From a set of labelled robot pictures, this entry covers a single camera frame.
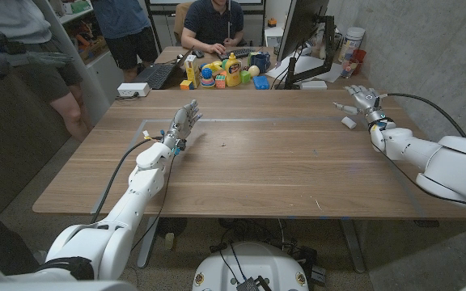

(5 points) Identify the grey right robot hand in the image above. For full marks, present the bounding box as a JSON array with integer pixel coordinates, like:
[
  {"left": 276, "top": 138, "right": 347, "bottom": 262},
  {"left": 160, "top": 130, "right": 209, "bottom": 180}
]
[{"left": 332, "top": 84, "right": 396, "bottom": 133}]

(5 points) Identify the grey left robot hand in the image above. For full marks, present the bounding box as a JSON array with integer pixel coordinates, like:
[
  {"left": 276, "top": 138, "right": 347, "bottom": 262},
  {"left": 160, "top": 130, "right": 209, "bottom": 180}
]
[{"left": 161, "top": 99, "right": 204, "bottom": 153}]

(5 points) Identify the clear drinking glass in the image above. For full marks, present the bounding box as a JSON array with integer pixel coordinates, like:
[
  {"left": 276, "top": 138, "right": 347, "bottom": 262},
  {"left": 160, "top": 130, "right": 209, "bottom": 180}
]
[{"left": 340, "top": 58, "right": 358, "bottom": 79}]

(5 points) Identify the red cup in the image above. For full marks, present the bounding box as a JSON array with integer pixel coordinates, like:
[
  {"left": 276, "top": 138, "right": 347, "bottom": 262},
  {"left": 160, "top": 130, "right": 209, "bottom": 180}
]
[{"left": 352, "top": 48, "right": 367, "bottom": 76}]

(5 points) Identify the stacking toy with blue ball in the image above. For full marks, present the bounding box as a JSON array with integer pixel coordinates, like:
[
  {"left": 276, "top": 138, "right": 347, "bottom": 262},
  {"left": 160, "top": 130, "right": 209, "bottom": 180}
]
[{"left": 199, "top": 66, "right": 216, "bottom": 89}]

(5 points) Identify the flat white box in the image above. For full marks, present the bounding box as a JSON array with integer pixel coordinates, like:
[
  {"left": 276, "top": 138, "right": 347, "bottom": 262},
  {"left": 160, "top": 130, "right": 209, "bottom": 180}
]
[{"left": 299, "top": 80, "right": 328, "bottom": 91}]

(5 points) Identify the black laptop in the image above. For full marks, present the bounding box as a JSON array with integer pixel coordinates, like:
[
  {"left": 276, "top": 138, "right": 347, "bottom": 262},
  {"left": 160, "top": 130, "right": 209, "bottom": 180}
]
[{"left": 133, "top": 47, "right": 196, "bottom": 91}]

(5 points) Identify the yellow juice carton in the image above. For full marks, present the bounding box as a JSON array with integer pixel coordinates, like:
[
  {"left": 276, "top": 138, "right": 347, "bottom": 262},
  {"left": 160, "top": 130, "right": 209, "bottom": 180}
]
[{"left": 184, "top": 54, "right": 201, "bottom": 89}]

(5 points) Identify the white power strip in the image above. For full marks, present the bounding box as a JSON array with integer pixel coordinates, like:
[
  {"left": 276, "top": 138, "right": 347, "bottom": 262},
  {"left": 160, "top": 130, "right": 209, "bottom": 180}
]
[{"left": 116, "top": 82, "right": 151, "bottom": 99}]

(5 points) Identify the white wipes canister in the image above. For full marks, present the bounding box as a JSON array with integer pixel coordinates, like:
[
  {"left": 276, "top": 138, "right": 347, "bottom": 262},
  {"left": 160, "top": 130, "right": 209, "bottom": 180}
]
[{"left": 337, "top": 27, "right": 366, "bottom": 64}]

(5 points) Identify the white paper sheet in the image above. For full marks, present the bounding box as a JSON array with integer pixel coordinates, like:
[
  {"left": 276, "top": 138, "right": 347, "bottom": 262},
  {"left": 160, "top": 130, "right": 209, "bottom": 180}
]
[{"left": 265, "top": 54, "right": 344, "bottom": 84}]

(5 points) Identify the yellow toy banana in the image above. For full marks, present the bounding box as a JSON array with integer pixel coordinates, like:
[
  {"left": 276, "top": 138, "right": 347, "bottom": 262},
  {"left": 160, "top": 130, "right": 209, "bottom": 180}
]
[{"left": 200, "top": 60, "right": 224, "bottom": 74}]

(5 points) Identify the yellow mustard bottle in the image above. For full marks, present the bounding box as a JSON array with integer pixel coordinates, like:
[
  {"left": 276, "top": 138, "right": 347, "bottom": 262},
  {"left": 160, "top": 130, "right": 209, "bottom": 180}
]
[{"left": 225, "top": 52, "right": 243, "bottom": 88}]

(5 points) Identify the blue rectangular block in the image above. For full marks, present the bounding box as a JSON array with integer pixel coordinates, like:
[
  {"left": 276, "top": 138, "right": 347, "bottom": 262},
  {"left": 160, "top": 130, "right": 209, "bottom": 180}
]
[{"left": 252, "top": 75, "right": 271, "bottom": 91}]

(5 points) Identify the black keyboard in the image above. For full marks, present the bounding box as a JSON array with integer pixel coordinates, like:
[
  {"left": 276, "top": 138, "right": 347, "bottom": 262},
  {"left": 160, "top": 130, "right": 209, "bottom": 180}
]
[{"left": 217, "top": 47, "right": 258, "bottom": 61}]

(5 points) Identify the black computer monitor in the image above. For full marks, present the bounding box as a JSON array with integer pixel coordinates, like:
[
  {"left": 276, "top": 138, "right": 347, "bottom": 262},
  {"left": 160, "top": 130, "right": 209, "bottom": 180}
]
[{"left": 276, "top": 0, "right": 331, "bottom": 62}]

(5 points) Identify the black floor fan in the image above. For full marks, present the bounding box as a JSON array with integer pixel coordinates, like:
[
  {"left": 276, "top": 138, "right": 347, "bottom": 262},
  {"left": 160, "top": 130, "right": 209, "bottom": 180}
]
[{"left": 155, "top": 217, "right": 189, "bottom": 239}]

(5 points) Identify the blue mug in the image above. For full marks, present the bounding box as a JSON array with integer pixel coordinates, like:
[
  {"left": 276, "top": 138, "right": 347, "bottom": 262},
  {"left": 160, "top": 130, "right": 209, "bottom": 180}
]
[{"left": 250, "top": 52, "right": 272, "bottom": 74}]

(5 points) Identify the seated person in dark polo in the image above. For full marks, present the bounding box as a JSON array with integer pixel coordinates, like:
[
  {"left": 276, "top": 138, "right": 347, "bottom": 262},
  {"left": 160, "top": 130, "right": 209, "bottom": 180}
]
[{"left": 180, "top": 0, "right": 245, "bottom": 55}]

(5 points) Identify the white shelf unit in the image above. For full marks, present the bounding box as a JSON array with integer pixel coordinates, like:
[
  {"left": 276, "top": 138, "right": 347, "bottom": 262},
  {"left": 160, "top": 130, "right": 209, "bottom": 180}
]
[{"left": 34, "top": 0, "right": 125, "bottom": 126}]

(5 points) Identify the brown office chair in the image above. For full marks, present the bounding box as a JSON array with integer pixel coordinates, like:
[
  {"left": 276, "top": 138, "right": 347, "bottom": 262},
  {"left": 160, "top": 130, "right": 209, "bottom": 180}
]
[{"left": 173, "top": 1, "right": 196, "bottom": 46}]

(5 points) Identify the standing person in blue shirt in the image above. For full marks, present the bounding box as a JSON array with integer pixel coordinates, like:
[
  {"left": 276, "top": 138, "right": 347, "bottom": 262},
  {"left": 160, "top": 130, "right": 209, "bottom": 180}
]
[{"left": 91, "top": 0, "right": 160, "bottom": 83}]

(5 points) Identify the white side cabinet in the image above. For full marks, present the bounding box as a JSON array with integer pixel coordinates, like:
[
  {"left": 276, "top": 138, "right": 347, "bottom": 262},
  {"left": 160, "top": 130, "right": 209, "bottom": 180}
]
[{"left": 264, "top": 17, "right": 286, "bottom": 49}]

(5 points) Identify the grey table leg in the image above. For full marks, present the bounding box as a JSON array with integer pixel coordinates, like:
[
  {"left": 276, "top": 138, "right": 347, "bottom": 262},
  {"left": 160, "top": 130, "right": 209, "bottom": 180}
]
[
  {"left": 136, "top": 217, "right": 160, "bottom": 269},
  {"left": 339, "top": 219, "right": 366, "bottom": 274}
]

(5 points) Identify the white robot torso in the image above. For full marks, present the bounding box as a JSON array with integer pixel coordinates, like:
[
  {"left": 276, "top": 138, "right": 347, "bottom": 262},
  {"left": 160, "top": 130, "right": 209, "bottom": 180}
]
[{"left": 192, "top": 241, "right": 310, "bottom": 291}]

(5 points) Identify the standing person in grey shirt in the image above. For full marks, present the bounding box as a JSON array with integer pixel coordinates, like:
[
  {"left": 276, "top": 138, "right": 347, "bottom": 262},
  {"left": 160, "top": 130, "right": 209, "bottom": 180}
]
[{"left": 0, "top": 0, "right": 93, "bottom": 142}]

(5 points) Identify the black tracking glove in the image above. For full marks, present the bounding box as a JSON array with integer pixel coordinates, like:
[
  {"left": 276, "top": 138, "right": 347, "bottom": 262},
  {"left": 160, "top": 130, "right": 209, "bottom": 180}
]
[{"left": 0, "top": 40, "right": 74, "bottom": 82}]

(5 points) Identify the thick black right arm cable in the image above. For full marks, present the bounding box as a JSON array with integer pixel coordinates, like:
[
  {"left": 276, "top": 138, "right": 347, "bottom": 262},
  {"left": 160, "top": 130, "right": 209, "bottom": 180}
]
[{"left": 385, "top": 92, "right": 466, "bottom": 139}]

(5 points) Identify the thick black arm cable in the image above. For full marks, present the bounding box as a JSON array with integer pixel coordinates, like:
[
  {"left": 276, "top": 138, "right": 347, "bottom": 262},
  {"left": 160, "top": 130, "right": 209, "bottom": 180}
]
[
  {"left": 90, "top": 136, "right": 165, "bottom": 224},
  {"left": 385, "top": 92, "right": 466, "bottom": 139}
]

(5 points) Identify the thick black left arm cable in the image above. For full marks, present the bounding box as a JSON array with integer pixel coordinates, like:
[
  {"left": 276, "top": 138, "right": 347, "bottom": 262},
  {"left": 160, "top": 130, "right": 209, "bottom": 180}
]
[{"left": 90, "top": 136, "right": 165, "bottom": 224}]

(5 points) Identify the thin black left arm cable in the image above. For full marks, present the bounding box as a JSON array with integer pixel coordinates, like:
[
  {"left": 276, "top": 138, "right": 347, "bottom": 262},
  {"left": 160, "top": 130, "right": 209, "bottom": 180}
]
[{"left": 130, "top": 154, "right": 176, "bottom": 252}]

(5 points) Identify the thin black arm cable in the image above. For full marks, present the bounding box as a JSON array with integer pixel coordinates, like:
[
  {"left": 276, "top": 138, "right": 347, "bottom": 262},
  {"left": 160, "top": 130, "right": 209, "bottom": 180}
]
[
  {"left": 130, "top": 154, "right": 176, "bottom": 252},
  {"left": 371, "top": 141, "right": 466, "bottom": 209}
]

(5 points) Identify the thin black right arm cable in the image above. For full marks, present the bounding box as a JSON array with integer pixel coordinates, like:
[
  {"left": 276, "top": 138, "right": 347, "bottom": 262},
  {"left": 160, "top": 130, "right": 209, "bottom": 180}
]
[{"left": 371, "top": 141, "right": 466, "bottom": 209}]

